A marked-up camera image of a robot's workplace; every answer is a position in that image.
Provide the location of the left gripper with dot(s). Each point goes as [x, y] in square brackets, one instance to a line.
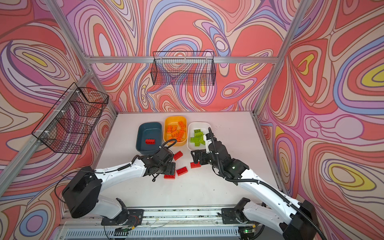
[170, 167]

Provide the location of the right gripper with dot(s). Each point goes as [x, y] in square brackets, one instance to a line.
[203, 153]

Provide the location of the red lego brick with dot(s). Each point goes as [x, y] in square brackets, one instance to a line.
[194, 165]
[150, 141]
[182, 171]
[178, 155]
[169, 177]

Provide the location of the long green lego brick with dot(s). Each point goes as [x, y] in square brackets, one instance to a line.
[194, 140]

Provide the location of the green lego brick top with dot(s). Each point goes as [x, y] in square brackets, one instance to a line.
[199, 135]

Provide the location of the orange lego chassis plate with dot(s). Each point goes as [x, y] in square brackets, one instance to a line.
[178, 135]

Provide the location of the orange lego brick bottom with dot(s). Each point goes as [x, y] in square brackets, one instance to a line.
[169, 129]

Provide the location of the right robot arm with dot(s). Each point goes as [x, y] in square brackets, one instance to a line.
[293, 219]

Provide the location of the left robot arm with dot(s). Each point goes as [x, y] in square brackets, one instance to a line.
[83, 194]

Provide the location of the red lego brick bottom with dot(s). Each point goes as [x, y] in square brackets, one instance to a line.
[169, 177]

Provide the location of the dark teal plastic bin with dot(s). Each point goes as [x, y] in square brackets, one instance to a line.
[150, 130]

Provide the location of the white plastic bin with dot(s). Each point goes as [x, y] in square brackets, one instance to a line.
[204, 127]

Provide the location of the yellow plastic bin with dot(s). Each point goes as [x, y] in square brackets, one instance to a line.
[173, 120]

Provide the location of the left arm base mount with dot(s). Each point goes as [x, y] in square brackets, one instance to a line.
[130, 218]

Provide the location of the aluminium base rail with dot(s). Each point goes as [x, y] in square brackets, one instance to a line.
[215, 222]

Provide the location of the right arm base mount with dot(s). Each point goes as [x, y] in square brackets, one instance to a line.
[233, 216]

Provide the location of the black wire basket back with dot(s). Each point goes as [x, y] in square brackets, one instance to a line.
[183, 68]

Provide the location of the black wire basket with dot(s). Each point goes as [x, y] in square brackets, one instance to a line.
[183, 68]
[73, 121]

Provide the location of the black wire basket left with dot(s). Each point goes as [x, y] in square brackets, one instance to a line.
[73, 121]

